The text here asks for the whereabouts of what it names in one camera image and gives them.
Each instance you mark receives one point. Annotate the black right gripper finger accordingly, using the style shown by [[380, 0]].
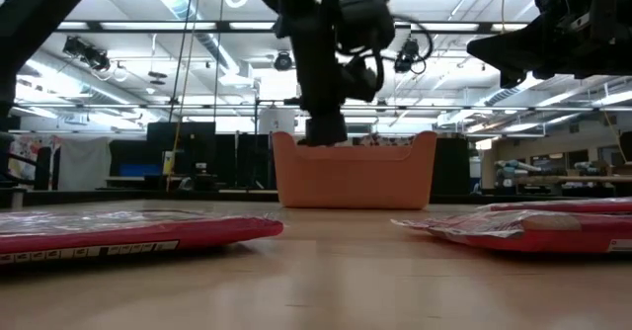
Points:
[[512, 78], [511, 48]]

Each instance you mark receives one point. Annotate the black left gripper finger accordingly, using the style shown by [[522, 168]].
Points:
[[336, 130], [316, 130]]

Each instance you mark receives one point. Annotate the red popcorn bag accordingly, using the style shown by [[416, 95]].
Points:
[[543, 238], [568, 205], [123, 238]]

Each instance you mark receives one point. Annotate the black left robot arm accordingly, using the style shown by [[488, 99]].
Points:
[[29, 24]]

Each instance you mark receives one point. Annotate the round black ceiling fixture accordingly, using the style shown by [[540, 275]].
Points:
[[283, 61]]

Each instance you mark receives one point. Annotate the white cylinder tank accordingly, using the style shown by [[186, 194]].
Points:
[[276, 121]]

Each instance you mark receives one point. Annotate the orange plastic basket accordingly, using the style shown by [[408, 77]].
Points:
[[355, 182]]

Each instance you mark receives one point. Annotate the black cabinet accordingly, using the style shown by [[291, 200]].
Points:
[[451, 167]]

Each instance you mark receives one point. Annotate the wooden workbench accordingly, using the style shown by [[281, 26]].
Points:
[[568, 178]]

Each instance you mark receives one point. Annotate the blue box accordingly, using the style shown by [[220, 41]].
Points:
[[140, 170]]

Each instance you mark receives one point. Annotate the white cloth screen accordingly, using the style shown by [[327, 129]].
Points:
[[84, 164]]

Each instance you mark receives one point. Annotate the black chair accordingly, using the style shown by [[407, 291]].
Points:
[[43, 169]]

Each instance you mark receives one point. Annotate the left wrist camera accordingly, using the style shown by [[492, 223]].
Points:
[[368, 21]]

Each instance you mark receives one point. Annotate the black overhead camera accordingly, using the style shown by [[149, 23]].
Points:
[[407, 57]]

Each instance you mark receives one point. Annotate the black metal rig frame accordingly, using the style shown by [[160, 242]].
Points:
[[224, 25]]

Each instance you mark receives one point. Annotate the black ceiling camera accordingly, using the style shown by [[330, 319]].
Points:
[[86, 53]]

